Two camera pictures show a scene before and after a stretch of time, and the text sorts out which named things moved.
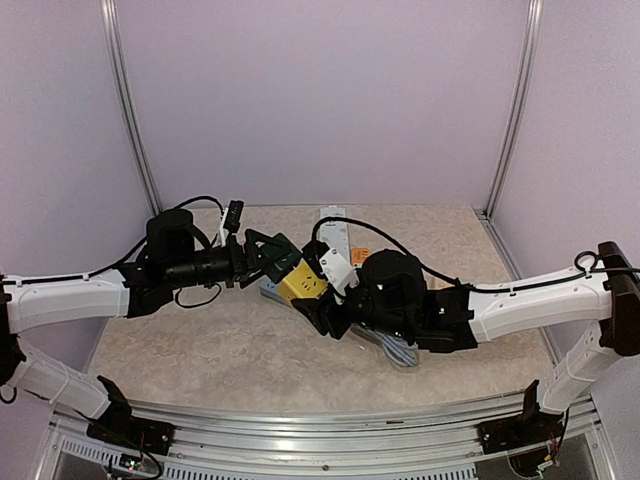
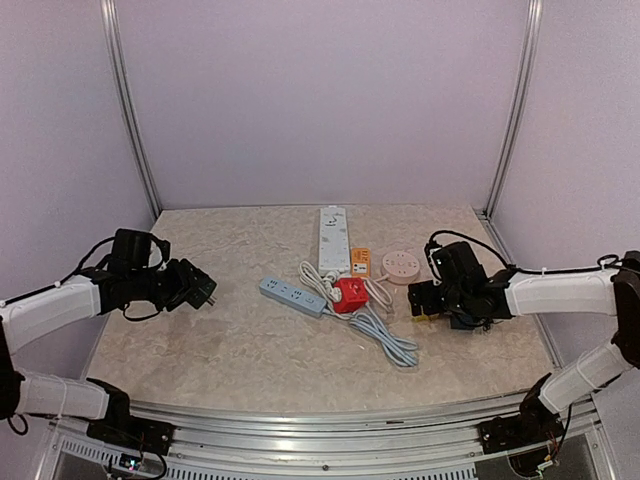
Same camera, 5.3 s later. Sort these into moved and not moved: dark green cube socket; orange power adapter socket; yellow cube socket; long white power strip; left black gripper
Moved: left black gripper; yellow cube socket; dark green cube socket
Not moved: long white power strip; orange power adapter socket
